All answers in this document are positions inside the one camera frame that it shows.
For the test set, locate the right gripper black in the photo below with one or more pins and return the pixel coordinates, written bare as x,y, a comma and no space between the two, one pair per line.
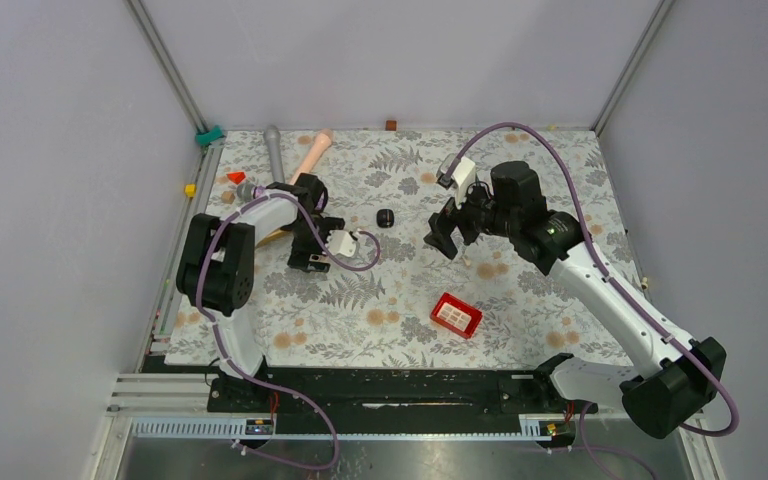
442,224

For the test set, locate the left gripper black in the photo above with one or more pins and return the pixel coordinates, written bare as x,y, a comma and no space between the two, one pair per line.
300,257

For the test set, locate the black glossy earbud charging case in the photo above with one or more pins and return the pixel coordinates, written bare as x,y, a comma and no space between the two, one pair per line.
385,218

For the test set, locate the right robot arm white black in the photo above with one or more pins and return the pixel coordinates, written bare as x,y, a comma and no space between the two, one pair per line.
672,374

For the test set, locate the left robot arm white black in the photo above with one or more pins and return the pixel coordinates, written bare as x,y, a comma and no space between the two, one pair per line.
216,272

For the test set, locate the gold toy microphone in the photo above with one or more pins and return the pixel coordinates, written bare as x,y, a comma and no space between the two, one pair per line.
275,235

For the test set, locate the purple glitter toy microphone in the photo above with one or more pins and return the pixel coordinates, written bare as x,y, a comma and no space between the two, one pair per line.
247,192

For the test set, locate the floral patterned table mat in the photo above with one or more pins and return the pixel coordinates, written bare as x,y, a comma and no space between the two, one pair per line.
381,317

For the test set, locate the tan wooden block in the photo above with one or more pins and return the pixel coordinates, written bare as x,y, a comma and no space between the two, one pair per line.
228,197

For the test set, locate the red plastic tray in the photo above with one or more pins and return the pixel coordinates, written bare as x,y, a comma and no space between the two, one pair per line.
456,315

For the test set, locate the red triangular block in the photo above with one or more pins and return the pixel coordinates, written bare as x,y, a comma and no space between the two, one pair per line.
236,177

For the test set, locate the beige toy microphone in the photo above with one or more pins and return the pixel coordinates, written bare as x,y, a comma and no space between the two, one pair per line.
321,141

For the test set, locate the grey toy microphone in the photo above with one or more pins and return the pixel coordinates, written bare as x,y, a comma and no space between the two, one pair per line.
272,139

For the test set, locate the teal plastic piece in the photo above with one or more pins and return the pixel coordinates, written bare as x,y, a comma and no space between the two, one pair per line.
208,137

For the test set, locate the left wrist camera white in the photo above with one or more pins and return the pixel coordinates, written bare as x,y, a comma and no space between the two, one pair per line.
342,243

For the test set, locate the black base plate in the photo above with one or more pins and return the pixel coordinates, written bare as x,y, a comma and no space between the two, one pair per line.
370,401

